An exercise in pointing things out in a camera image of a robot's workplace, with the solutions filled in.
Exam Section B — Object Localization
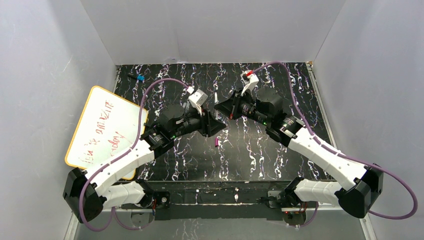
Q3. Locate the yellow framed whiteboard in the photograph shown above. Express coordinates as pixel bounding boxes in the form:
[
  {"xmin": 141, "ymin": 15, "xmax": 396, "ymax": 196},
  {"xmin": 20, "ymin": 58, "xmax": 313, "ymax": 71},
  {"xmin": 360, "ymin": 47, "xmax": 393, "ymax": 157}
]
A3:
[{"xmin": 64, "ymin": 86, "xmax": 148, "ymax": 169}]

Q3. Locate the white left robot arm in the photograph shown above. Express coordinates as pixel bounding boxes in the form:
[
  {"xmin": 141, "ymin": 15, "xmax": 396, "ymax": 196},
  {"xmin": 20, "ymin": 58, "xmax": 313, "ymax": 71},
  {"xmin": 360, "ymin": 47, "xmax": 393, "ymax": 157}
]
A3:
[{"xmin": 62, "ymin": 104, "xmax": 226, "ymax": 224}]

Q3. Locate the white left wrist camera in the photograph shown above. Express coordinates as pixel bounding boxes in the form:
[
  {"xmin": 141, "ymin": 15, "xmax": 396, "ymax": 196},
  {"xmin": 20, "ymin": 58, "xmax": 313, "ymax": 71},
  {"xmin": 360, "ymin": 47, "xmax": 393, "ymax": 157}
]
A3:
[{"xmin": 187, "ymin": 86, "xmax": 208, "ymax": 116}]

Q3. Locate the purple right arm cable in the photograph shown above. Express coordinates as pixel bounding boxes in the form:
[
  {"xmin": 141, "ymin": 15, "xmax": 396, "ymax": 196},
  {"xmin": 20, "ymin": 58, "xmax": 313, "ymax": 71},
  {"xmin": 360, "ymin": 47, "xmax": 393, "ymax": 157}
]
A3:
[{"xmin": 250, "ymin": 60, "xmax": 419, "ymax": 228}]

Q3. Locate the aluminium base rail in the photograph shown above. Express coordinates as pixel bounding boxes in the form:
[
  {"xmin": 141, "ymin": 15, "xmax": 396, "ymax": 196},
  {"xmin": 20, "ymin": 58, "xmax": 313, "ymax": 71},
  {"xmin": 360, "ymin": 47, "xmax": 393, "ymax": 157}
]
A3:
[{"xmin": 66, "ymin": 204, "xmax": 376, "ymax": 240}]

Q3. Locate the blue capped black marker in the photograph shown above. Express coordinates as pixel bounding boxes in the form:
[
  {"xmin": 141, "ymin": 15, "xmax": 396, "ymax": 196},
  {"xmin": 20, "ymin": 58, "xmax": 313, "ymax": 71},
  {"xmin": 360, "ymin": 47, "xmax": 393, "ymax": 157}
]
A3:
[{"xmin": 127, "ymin": 73, "xmax": 145, "ymax": 82}]

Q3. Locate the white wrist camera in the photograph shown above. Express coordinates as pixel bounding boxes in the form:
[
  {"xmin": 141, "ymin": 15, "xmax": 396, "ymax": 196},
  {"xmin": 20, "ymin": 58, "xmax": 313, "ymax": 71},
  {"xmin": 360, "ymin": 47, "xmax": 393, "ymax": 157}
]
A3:
[
  {"xmin": 240, "ymin": 70, "xmax": 259, "ymax": 96},
  {"xmin": 187, "ymin": 86, "xmax": 208, "ymax": 116}
]

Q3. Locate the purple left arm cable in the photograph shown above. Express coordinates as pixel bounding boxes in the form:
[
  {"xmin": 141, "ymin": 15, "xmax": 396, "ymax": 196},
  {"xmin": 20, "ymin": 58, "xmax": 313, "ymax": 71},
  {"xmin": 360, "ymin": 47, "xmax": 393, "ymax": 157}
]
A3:
[{"xmin": 78, "ymin": 78, "xmax": 196, "ymax": 232}]

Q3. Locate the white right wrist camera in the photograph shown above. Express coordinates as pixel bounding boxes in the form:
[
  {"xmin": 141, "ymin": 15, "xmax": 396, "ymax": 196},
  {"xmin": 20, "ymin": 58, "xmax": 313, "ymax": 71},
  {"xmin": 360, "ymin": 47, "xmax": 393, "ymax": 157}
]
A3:
[{"xmin": 240, "ymin": 70, "xmax": 259, "ymax": 96}]

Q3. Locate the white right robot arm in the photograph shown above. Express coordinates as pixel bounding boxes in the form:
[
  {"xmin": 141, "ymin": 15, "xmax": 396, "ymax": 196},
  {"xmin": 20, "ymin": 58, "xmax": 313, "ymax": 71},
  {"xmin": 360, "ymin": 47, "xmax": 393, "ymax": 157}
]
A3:
[{"xmin": 214, "ymin": 87, "xmax": 383, "ymax": 219}]

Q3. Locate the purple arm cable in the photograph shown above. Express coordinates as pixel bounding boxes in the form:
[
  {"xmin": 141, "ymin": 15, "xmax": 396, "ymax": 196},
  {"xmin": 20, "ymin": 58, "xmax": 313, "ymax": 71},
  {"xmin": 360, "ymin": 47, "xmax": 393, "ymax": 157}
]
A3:
[
  {"xmin": 250, "ymin": 60, "xmax": 419, "ymax": 228},
  {"xmin": 78, "ymin": 78, "xmax": 196, "ymax": 232}
]

